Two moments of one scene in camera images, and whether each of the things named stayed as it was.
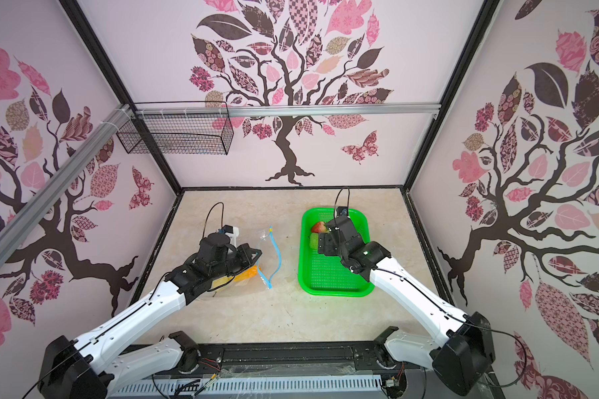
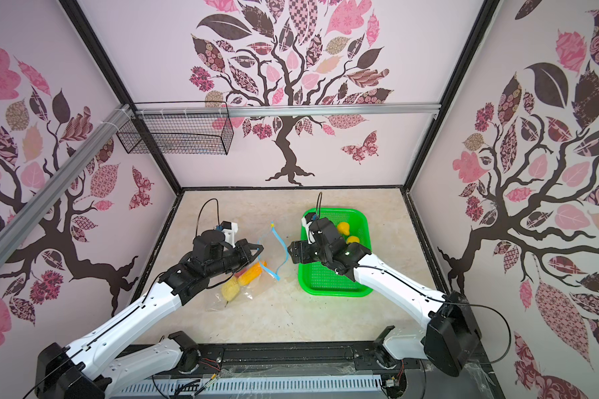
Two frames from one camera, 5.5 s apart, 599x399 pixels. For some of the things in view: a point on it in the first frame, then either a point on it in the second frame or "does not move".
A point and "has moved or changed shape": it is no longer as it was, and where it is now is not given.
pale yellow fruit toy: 220,281 -> 230,289
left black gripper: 247,257 does not move
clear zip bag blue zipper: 268,247 has moved or changed shape
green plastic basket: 329,275 does not move
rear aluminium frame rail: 279,111 does not move
